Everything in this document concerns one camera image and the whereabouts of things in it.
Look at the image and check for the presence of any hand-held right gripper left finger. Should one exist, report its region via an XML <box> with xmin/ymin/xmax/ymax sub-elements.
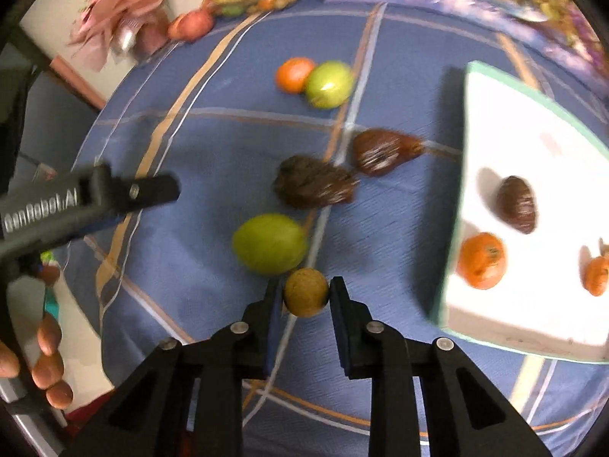
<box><xmin>59</xmin><ymin>278</ymin><xmax>286</xmax><ymax>457</ymax></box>

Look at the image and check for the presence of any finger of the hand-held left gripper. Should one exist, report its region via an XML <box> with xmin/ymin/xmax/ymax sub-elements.
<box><xmin>83</xmin><ymin>214</ymin><xmax>129</xmax><ymax>236</ymax></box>
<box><xmin>107</xmin><ymin>174</ymin><xmax>182</xmax><ymax>213</ymax></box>

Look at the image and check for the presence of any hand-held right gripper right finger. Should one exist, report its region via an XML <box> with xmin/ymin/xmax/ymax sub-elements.
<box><xmin>329</xmin><ymin>276</ymin><xmax>555</xmax><ymax>457</ymax></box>

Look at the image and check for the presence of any brown longan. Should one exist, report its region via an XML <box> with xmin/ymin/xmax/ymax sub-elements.
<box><xmin>284</xmin><ymin>268</ymin><xmax>330</xmax><ymax>318</ymax></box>

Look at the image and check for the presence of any green jujube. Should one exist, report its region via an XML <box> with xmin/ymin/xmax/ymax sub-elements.
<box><xmin>305</xmin><ymin>60</ymin><xmax>355</xmax><ymax>109</ymax></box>
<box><xmin>232</xmin><ymin>214</ymin><xmax>309</xmax><ymax>276</ymax></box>

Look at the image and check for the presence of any dark brown dried date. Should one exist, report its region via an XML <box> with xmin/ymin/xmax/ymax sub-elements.
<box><xmin>273</xmin><ymin>154</ymin><xmax>360</xmax><ymax>210</ymax></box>
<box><xmin>496</xmin><ymin>176</ymin><xmax>537</xmax><ymax>235</ymax></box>
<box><xmin>352</xmin><ymin>128</ymin><xmax>426</xmax><ymax>177</ymax></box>

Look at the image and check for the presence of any small orange tangerine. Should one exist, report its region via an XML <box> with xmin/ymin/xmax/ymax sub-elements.
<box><xmin>458</xmin><ymin>232</ymin><xmax>507</xmax><ymax>290</ymax></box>
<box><xmin>584</xmin><ymin>254</ymin><xmax>609</xmax><ymax>297</ymax></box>
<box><xmin>275</xmin><ymin>57</ymin><xmax>317</xmax><ymax>94</ymax></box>

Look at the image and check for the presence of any white tray with teal rim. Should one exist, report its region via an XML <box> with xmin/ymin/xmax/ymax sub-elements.
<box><xmin>430</xmin><ymin>60</ymin><xmax>609</xmax><ymax>365</ymax></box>

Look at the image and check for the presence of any person's left hand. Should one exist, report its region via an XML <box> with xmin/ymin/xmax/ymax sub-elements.
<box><xmin>0</xmin><ymin>312</ymin><xmax>74</xmax><ymax>410</ymax></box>

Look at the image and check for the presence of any glass mug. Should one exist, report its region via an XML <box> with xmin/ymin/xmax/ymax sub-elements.
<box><xmin>29</xmin><ymin>159</ymin><xmax>60</xmax><ymax>182</ymax></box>

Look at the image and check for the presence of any red apple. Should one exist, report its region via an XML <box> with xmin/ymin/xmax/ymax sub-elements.
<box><xmin>183</xmin><ymin>10</ymin><xmax>215</xmax><ymax>41</ymax></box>

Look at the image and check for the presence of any pink wrapped flower bouquet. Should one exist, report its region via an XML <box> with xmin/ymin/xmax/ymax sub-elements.
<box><xmin>67</xmin><ymin>0</ymin><xmax>172</xmax><ymax>72</ymax></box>

